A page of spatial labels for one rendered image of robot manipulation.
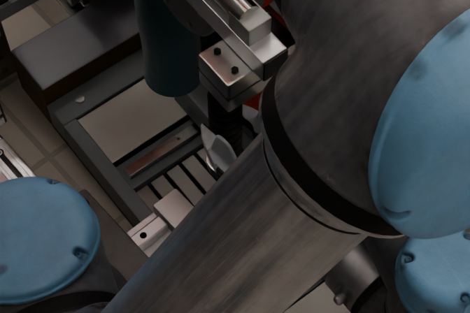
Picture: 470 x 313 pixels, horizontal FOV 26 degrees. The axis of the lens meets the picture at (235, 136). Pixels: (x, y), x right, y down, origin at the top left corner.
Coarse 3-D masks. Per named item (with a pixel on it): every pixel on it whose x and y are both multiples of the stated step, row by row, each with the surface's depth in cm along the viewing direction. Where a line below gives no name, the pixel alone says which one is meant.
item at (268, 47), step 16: (192, 0) 101; (208, 0) 99; (208, 16) 100; (224, 16) 98; (224, 32) 99; (240, 48) 97; (256, 48) 96; (272, 48) 96; (256, 64) 96; (272, 64) 96
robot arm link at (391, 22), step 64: (320, 0) 50; (384, 0) 48; (448, 0) 47; (320, 64) 50; (384, 64) 47; (448, 64) 45; (320, 128) 50; (384, 128) 46; (448, 128) 45; (256, 192) 56; (320, 192) 51; (384, 192) 48; (448, 192) 49; (192, 256) 60; (256, 256) 57; (320, 256) 57
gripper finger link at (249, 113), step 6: (246, 108) 109; (252, 108) 109; (246, 114) 108; (252, 114) 108; (258, 114) 107; (246, 120) 108; (252, 120) 108; (258, 120) 108; (246, 126) 109; (252, 126) 108; (258, 126) 108; (252, 132) 108; (258, 132) 107
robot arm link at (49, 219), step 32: (0, 192) 81; (32, 192) 81; (64, 192) 81; (0, 224) 79; (32, 224) 79; (64, 224) 79; (96, 224) 81; (0, 256) 77; (32, 256) 77; (64, 256) 77; (96, 256) 81; (0, 288) 76; (32, 288) 76; (64, 288) 77; (96, 288) 79
